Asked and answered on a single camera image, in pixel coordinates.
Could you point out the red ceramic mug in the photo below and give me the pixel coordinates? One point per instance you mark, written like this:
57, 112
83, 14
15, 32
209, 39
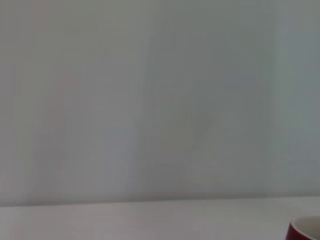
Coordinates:
297, 233

